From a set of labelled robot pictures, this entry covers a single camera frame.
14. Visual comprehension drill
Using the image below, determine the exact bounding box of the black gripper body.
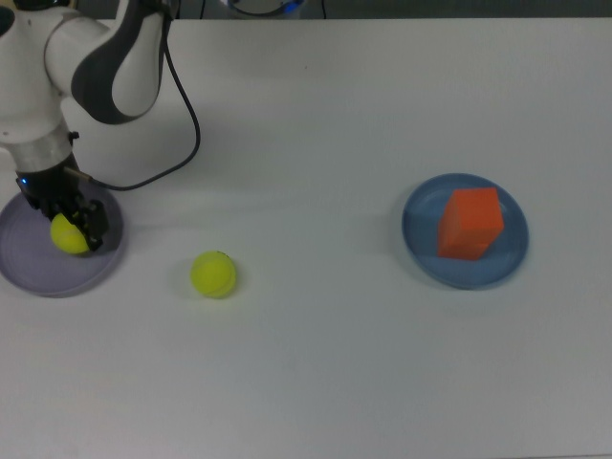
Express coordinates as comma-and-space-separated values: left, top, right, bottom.
13, 162, 92, 221

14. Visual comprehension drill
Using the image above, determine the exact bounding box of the blue plate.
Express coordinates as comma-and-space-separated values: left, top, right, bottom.
401, 172, 530, 291

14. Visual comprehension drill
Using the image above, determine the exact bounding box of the yellow tennis ball with print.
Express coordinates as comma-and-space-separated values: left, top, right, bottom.
189, 250, 237, 299

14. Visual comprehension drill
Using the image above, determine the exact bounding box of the orange cube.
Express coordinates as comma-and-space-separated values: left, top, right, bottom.
439, 187, 507, 248
437, 229, 493, 262

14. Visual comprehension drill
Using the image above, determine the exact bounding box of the purple plate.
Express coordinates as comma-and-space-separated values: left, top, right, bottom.
0, 186, 124, 298

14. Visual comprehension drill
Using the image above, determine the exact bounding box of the plain yellow tennis ball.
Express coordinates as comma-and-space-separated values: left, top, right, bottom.
50, 212, 92, 254

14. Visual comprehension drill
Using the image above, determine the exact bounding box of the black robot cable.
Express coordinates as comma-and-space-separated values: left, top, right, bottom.
63, 0, 202, 191

